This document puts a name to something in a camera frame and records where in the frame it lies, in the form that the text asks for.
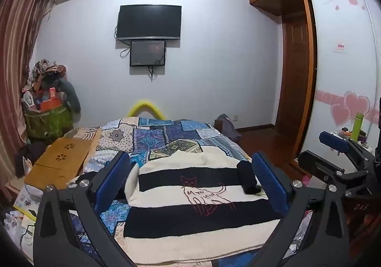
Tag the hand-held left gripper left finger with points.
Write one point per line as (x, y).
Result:
(119, 171)

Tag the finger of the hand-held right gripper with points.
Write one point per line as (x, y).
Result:
(315, 162)
(335, 140)

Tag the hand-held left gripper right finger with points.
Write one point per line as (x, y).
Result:
(268, 183)

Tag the cream and navy striped sweater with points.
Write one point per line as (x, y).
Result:
(193, 219)

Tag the pile of patterned clothes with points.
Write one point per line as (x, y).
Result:
(44, 69)

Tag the pink slipper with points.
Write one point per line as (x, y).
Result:
(306, 180)

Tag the green bottle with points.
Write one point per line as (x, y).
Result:
(357, 127)

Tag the white sliding door with hearts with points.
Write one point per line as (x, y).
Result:
(336, 82)

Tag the blue patchwork blanket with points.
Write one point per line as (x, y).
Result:
(166, 136)

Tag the wooden lap desk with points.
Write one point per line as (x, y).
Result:
(59, 156)

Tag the grey bag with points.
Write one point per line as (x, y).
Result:
(227, 127)

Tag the yellow foam tube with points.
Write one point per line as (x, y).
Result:
(144, 103)

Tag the wooden door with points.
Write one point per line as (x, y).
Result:
(293, 76)

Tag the green fabric bag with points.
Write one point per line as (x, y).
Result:
(47, 124)

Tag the dark clothing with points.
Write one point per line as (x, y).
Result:
(28, 156)

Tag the small red sticker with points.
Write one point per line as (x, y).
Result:
(340, 47)

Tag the orange box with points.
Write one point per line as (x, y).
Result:
(49, 101)

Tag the pile of papers and boxes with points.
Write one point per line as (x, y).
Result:
(20, 210)

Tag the brown striped curtain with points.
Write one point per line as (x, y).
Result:
(18, 46)

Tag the small black wall monitor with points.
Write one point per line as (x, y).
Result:
(147, 53)

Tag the large black wall television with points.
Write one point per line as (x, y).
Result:
(148, 21)

